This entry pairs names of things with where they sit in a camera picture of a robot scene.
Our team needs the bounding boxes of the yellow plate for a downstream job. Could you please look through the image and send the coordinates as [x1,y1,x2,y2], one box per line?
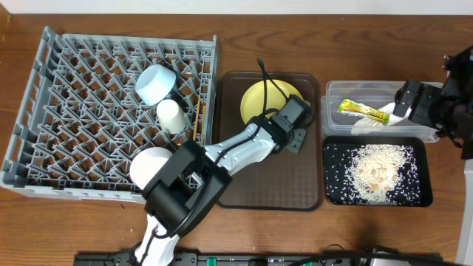
[240,80,303,124]

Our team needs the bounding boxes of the yellow green snack wrapper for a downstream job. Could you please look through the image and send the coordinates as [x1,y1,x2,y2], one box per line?
[337,99,389,126]

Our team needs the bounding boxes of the white napkin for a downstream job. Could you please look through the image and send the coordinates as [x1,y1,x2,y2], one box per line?
[352,102,412,132]

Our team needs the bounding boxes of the white cup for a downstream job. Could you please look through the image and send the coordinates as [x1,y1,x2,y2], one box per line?
[156,99,186,134]

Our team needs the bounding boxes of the light blue bowl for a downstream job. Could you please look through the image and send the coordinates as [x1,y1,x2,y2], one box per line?
[135,64,177,106]

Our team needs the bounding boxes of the white bowl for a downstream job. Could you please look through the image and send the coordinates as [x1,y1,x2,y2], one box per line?
[129,147,172,190]

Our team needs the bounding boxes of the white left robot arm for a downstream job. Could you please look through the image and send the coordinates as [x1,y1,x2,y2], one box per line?
[130,95,316,265]

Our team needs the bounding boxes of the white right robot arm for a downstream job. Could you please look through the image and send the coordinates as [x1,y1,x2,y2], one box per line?
[393,47,472,265]

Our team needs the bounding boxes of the grey plastic dishwasher rack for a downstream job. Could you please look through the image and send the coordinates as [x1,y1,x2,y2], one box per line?
[1,28,220,203]

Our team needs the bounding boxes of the brown plastic serving tray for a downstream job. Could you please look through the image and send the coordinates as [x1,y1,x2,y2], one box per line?
[211,72,324,211]

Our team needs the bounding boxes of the clear plastic bin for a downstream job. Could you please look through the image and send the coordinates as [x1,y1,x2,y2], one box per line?
[321,81,439,143]

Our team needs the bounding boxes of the black plastic tray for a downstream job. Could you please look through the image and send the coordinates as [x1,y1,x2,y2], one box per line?
[323,136,433,207]

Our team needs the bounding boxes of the spilled rice and food scraps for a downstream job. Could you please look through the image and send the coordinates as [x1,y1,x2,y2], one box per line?
[323,143,421,206]

